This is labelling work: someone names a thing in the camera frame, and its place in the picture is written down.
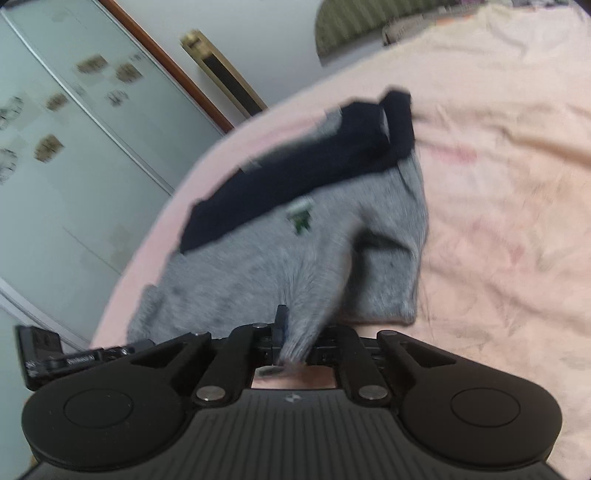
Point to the brown wooden door frame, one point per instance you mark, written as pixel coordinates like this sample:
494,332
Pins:
169,65

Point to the frosted glass wardrobe door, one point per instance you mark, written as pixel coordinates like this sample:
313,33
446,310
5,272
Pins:
95,138

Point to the olive quilted headboard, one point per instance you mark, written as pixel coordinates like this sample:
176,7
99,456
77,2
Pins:
340,23

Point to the pink bed sheet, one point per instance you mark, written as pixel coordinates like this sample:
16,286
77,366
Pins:
501,105

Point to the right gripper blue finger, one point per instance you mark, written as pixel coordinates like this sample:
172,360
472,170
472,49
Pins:
279,332

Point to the pile of clothes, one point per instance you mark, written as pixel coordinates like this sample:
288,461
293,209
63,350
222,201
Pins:
408,27

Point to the grey navy knit sweater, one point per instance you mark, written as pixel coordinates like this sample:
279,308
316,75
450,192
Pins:
331,226

